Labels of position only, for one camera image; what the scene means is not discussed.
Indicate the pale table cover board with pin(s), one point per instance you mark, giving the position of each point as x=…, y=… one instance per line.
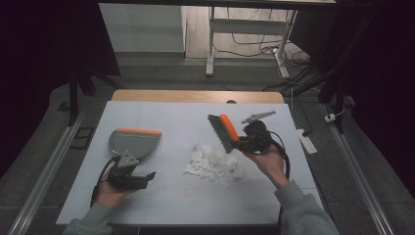
x=182, y=114

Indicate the person's right hand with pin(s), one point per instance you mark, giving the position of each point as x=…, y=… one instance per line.
x=269, y=163

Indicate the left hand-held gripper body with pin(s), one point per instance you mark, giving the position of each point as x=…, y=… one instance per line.
x=125, y=169

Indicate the grey dustpan with orange edge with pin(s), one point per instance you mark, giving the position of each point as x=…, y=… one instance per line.
x=135, y=142

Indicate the person's left hand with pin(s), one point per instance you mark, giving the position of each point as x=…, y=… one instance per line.
x=109, y=194

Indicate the white paper scraps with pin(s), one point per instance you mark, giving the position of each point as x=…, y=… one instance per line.
x=213, y=164

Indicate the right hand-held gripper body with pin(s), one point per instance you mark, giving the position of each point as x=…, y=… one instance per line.
x=257, y=137

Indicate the white cabinet panel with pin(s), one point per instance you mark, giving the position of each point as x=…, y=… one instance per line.
x=143, y=29

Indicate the aluminium rail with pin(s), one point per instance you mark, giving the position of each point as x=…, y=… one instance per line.
x=359, y=169
x=45, y=169

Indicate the black metal stand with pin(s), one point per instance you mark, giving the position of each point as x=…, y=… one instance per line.
x=339, y=78
x=74, y=98

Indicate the orange brush with grey bristles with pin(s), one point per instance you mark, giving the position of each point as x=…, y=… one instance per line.
x=225, y=130

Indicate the dark curtain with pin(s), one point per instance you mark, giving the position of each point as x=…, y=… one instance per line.
x=391, y=81
x=39, y=65

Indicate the wooden table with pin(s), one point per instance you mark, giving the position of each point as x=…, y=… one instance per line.
x=195, y=96

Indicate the white desk frame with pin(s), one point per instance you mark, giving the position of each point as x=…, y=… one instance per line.
x=248, y=26

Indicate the white power strip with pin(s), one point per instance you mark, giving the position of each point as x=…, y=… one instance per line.
x=306, y=142

